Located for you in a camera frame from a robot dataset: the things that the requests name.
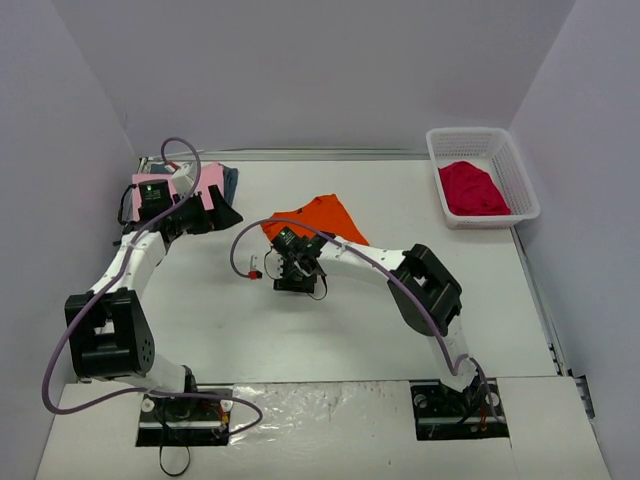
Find orange t shirt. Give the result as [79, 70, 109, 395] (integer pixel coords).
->
[261, 194, 369, 246]

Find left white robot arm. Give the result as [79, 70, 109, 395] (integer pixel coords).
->
[64, 177, 243, 418]

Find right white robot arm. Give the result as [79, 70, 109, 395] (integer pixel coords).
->
[271, 227, 480, 413]

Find pink folded t shirt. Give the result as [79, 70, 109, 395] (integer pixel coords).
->
[132, 162, 224, 221]

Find dark blue folded t shirt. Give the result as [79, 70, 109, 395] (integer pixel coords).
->
[148, 164, 239, 205]

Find red t shirt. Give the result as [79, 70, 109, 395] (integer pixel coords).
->
[439, 161, 511, 216]

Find white plastic basket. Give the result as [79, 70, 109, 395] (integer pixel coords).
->
[426, 127, 540, 230]

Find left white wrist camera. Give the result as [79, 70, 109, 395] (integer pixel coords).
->
[171, 163, 197, 197]

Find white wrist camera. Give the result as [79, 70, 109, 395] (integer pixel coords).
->
[171, 163, 197, 197]
[248, 251, 282, 280]

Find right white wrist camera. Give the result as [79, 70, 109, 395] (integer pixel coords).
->
[248, 251, 282, 280]

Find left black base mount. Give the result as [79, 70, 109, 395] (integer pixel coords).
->
[135, 394, 234, 447]

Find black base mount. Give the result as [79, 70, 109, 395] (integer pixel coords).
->
[135, 394, 234, 447]
[410, 378, 509, 441]

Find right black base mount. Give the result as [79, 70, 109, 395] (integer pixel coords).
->
[410, 378, 509, 441]

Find thin black cable loop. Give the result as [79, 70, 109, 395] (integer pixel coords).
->
[158, 424, 192, 476]

